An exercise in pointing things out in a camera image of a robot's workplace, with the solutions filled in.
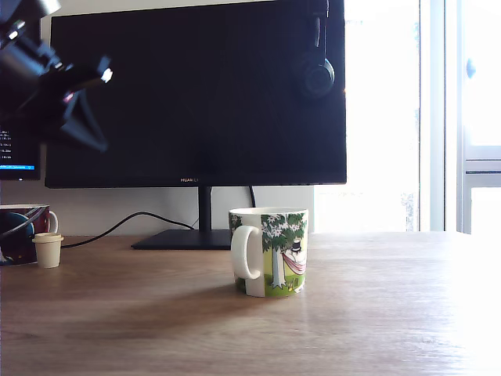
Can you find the cream coffee capsule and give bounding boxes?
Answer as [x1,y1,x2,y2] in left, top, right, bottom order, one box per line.
[31,232,65,269]

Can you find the dark screen with text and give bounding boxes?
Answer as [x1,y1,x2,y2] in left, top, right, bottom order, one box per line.
[0,15,41,182]

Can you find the dark red printed mug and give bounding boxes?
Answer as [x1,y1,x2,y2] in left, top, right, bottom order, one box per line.
[0,203,59,267]

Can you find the large black monitor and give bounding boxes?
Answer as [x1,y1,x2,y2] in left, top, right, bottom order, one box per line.
[44,0,348,189]

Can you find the black monitor stand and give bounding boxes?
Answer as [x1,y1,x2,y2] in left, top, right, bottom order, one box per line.
[131,186,236,251]

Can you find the white mug with tree print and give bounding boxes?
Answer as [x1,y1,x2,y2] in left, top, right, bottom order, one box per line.
[228,206,309,298]

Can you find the black headphones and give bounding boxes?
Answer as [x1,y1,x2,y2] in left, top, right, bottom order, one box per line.
[291,0,337,101]

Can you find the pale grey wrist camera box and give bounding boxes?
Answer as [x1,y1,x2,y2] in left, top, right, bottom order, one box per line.
[37,0,63,16]

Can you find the pale window frame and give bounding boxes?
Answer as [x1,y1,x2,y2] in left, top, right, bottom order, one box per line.
[417,0,501,235]

